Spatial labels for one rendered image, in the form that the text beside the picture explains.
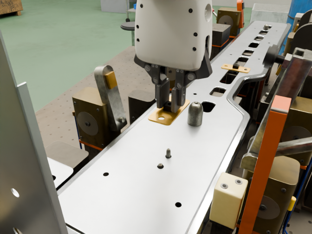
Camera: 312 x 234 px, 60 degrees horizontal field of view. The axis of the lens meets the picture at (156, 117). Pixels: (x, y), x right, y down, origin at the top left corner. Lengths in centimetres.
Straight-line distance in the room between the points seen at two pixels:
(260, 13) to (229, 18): 339
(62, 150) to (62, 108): 74
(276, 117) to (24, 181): 20
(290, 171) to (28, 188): 34
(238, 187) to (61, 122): 93
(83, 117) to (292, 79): 42
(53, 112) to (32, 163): 111
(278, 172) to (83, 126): 41
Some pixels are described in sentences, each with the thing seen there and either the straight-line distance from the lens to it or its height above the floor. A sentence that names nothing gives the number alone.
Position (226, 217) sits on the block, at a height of 102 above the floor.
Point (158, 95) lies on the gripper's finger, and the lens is 41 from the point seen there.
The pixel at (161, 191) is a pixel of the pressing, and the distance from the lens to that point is 43.
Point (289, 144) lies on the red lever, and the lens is 40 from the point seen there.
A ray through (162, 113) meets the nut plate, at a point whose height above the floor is 110.
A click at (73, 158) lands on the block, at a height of 98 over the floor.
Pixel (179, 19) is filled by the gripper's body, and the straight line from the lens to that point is 35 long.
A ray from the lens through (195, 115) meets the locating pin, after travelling 55.
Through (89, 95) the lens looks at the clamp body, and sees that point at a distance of 60.
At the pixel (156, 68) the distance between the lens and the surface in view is 39.
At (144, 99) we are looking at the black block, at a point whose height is 99.
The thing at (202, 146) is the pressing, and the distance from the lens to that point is 51.
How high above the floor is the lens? 131
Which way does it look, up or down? 32 degrees down
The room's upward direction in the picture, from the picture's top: straight up
